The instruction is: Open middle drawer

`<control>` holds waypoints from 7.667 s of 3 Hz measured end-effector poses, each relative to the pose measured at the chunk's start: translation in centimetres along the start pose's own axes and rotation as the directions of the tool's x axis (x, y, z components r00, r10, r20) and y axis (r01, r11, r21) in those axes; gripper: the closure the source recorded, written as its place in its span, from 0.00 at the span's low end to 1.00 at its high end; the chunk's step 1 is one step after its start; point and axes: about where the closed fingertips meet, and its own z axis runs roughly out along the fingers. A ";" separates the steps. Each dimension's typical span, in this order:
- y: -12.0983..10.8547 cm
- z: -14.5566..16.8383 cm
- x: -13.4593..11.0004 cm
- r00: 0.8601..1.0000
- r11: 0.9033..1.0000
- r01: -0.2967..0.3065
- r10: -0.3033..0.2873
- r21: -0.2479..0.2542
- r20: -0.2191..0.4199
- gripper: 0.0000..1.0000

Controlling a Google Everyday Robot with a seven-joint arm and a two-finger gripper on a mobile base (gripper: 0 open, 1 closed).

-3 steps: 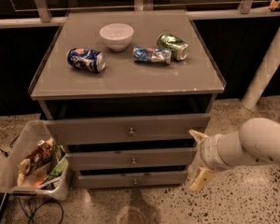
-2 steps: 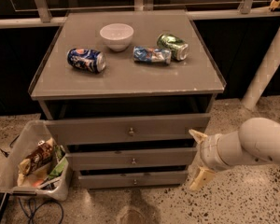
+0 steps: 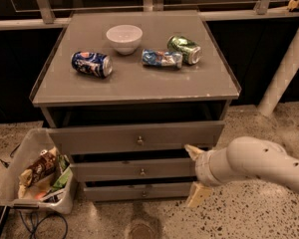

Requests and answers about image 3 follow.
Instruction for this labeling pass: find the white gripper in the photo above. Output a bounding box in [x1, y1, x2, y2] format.
[184, 144, 230, 208]

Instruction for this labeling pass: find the grey drawer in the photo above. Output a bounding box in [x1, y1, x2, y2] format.
[84, 182, 191, 202]
[49, 121, 224, 155]
[70, 158, 195, 182]

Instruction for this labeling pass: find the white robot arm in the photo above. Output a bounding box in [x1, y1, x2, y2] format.
[184, 136, 299, 207]

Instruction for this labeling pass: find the grey bottom drawer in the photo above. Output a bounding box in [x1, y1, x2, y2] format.
[84, 182, 191, 202]

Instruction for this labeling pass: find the grey top drawer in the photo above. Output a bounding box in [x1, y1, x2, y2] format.
[49, 121, 224, 155]

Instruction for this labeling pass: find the grey drawer cabinet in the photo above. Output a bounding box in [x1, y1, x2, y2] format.
[32, 11, 240, 190]

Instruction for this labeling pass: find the green soda can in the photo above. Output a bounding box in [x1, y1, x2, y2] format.
[167, 35, 201, 65]

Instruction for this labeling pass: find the crushed light blue can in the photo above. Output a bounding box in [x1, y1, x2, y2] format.
[142, 49, 182, 69]

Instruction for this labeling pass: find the green snack packet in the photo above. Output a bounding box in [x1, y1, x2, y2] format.
[52, 155, 71, 192]

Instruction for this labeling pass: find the brown snack bag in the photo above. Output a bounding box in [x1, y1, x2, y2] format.
[19, 148, 57, 187]

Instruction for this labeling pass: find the white ceramic bowl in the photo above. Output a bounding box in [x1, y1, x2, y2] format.
[106, 25, 143, 55]

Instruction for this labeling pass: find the blue soda can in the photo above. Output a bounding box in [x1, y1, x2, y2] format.
[71, 52, 113, 79]

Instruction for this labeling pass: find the metal railing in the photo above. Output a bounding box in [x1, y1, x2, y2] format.
[0, 0, 299, 32]

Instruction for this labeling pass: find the clear plastic bin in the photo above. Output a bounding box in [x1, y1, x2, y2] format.
[0, 128, 77, 214]

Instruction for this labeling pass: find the yellow object on railing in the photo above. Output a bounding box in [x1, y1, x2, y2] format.
[287, 0, 299, 12]

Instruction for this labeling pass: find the blue cable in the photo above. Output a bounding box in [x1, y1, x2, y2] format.
[19, 210, 70, 239]

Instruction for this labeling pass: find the white diagonal post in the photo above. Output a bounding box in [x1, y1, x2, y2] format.
[257, 27, 299, 117]

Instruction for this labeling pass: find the black cable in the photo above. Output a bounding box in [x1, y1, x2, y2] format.
[0, 144, 22, 168]

